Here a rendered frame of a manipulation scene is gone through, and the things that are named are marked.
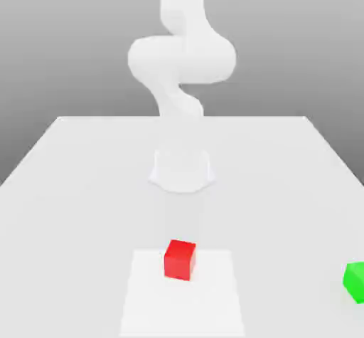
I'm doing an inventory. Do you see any small red cube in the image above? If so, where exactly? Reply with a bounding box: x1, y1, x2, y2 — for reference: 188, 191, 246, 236
163, 238, 198, 282

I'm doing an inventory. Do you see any small green cube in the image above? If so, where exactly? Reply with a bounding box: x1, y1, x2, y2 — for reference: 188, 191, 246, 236
342, 261, 364, 305

